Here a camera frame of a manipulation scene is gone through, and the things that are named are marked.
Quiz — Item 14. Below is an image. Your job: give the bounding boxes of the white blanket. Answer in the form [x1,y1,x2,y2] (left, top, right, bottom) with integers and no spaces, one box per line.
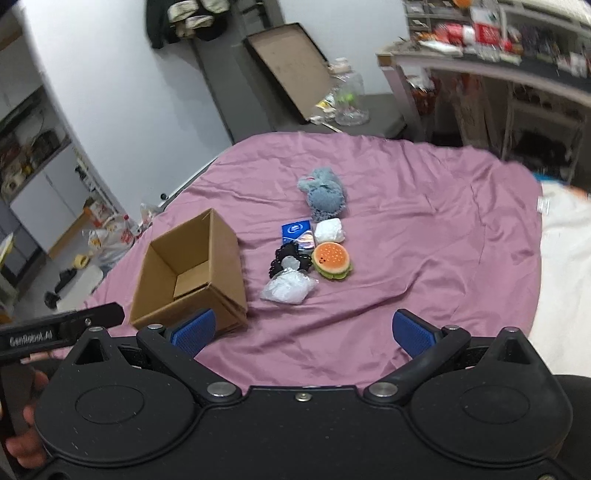
[529,181,590,377]

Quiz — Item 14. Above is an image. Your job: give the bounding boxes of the white rolled towel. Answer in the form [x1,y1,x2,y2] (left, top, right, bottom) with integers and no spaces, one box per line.
[314,218,346,245]

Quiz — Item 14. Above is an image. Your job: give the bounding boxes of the hamburger plush toy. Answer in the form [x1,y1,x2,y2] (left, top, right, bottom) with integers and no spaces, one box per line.
[311,242,353,280]

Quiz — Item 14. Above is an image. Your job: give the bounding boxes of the cluttered white desk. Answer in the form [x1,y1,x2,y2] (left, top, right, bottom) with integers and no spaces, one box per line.
[375,0,591,153]

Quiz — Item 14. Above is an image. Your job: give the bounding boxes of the white storage cabinet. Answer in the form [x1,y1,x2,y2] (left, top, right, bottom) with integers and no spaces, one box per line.
[1,88,103,286]

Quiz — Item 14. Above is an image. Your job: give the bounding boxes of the person's left hand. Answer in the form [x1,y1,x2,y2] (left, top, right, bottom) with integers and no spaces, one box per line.
[1,353,51,470]

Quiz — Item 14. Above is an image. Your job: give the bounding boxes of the black and beige jacket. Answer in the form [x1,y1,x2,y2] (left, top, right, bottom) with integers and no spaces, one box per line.
[145,0,230,50]

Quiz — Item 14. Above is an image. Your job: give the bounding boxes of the clear glass jar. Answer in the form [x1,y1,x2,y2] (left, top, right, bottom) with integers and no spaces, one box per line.
[329,57,370,127]

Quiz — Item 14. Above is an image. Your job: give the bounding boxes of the white plastic shopping bag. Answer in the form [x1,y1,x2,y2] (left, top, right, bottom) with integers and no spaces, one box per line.
[82,215,135,273]

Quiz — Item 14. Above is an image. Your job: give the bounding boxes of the blue tissue packet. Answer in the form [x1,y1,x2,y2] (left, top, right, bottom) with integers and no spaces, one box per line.
[281,220,315,253]

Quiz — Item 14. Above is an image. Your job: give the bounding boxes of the yellow tape roll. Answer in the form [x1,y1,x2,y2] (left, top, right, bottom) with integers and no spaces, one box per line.
[72,254,92,270]

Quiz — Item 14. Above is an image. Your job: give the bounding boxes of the brown framed board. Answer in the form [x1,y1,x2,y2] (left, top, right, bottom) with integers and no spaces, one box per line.
[243,23,332,124]

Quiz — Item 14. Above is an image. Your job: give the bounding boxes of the grey plush toy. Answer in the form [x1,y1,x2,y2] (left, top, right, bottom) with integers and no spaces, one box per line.
[297,167,346,223]

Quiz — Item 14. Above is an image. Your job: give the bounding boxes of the clear bag white stuffing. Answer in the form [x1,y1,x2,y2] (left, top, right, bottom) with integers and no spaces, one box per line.
[260,269,318,305]

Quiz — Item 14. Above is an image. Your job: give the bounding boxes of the pink bed sheet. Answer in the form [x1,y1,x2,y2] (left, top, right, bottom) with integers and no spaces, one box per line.
[85,132,542,388]

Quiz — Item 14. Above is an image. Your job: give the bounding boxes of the brown cardboard box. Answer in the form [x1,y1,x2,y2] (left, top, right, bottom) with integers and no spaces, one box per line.
[129,209,247,332]

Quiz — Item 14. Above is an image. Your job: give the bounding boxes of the black knitted soft item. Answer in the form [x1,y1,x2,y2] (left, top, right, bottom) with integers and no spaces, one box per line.
[269,241,312,279]

